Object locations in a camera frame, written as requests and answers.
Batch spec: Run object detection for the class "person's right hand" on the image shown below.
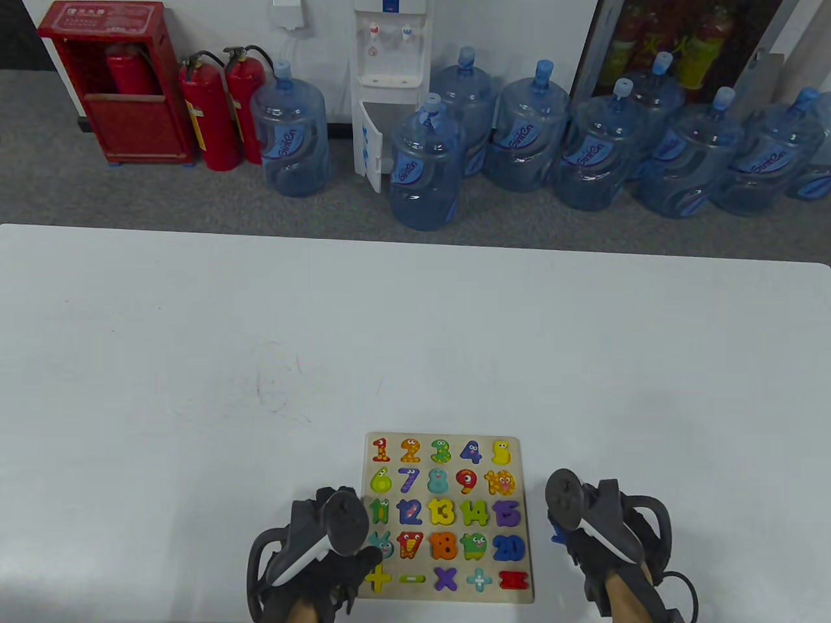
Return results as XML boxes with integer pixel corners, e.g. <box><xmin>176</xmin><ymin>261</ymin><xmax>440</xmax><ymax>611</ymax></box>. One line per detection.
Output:
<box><xmin>547</xmin><ymin>479</ymin><xmax>673</xmax><ymax>620</ymax></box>

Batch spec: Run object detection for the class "person's left hand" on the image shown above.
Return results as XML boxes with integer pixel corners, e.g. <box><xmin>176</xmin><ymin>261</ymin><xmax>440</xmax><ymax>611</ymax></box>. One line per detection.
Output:
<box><xmin>256</xmin><ymin>487</ymin><xmax>384</xmax><ymax>623</ymax></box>

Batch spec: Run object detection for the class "wooden math block puzzle board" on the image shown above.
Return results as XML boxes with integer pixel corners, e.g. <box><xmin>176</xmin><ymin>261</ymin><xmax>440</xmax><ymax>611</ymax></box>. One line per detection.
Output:
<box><xmin>362</xmin><ymin>431</ymin><xmax>536</xmax><ymax>604</ymax></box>

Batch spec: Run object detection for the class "person's right forearm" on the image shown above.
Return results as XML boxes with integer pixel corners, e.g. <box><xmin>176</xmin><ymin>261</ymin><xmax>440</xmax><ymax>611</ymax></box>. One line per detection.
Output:
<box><xmin>602</xmin><ymin>561</ymin><xmax>656</xmax><ymax>623</ymax></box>

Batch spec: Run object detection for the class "row of blue water jugs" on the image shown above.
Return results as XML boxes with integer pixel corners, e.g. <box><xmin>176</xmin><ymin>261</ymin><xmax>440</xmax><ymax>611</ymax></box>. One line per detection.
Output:
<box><xmin>250</xmin><ymin>47</ymin><xmax>831</xmax><ymax>232</ymax></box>

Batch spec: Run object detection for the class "red fire extinguisher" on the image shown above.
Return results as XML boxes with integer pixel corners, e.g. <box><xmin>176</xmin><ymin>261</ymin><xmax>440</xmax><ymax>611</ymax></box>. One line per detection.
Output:
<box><xmin>223</xmin><ymin>45</ymin><xmax>275</xmax><ymax>165</ymax></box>
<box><xmin>180</xmin><ymin>51</ymin><xmax>242</xmax><ymax>173</ymax></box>
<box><xmin>105</xmin><ymin>44</ymin><xmax>156</xmax><ymax>97</ymax></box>

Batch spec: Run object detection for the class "red fire extinguisher cabinet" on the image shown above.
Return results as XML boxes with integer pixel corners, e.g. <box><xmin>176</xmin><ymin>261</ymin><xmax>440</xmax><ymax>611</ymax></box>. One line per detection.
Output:
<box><xmin>37</xmin><ymin>0</ymin><xmax>197</xmax><ymax>166</ymax></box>

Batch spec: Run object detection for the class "white water dispenser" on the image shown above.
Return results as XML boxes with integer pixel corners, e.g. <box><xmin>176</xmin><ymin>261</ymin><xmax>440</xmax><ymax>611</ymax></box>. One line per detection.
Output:
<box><xmin>351</xmin><ymin>0</ymin><xmax>434</xmax><ymax>194</ymax></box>

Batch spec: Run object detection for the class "black cable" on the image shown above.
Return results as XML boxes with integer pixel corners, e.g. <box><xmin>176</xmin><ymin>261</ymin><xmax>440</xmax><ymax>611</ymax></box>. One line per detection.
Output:
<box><xmin>659</xmin><ymin>571</ymin><xmax>701</xmax><ymax>623</ymax></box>

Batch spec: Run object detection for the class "glass door fire hose cabinet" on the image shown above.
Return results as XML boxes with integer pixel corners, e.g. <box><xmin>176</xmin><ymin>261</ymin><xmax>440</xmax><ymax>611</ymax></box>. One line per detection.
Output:
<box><xmin>571</xmin><ymin>0</ymin><xmax>806</xmax><ymax>108</ymax></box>

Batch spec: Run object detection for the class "white wall box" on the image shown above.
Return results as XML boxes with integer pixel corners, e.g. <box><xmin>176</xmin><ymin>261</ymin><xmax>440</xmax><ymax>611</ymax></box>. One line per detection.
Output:
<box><xmin>271</xmin><ymin>0</ymin><xmax>306</xmax><ymax>30</ymax></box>

